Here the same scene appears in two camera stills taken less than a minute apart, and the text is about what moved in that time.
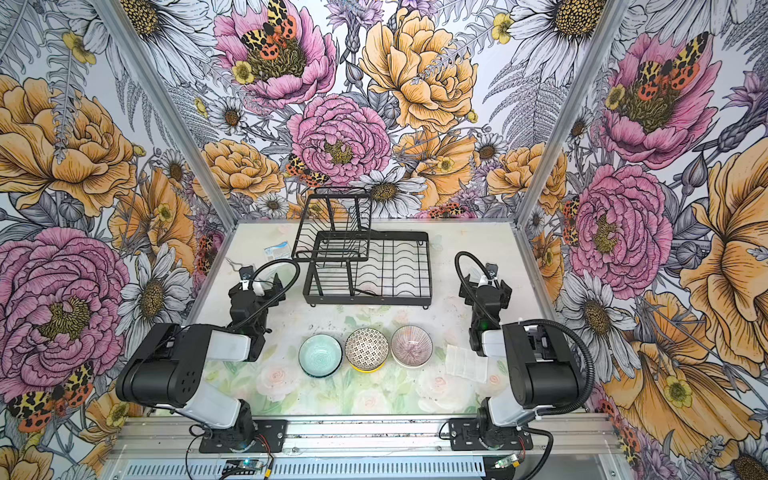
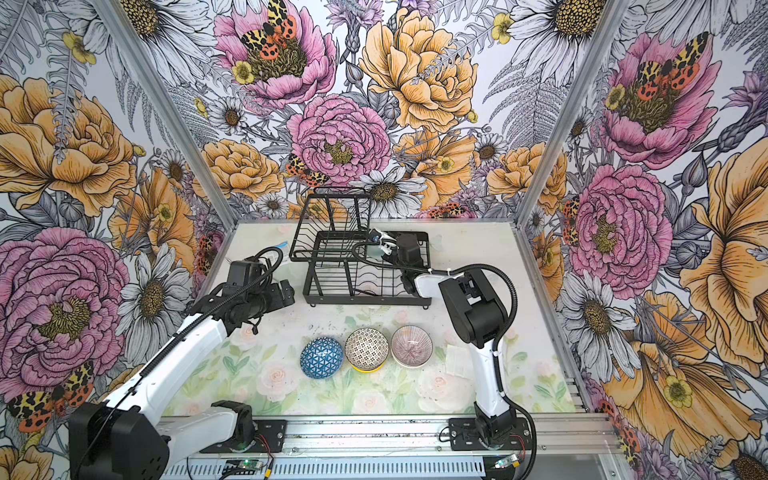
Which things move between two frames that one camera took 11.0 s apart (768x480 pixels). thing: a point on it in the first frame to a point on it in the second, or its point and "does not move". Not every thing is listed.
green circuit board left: x=242 y=467 does not move
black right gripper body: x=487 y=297 to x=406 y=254
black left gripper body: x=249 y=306 to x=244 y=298
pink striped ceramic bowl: x=412 y=346 does not move
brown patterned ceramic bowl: x=366 y=349 does not move
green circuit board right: x=509 y=461 does not move
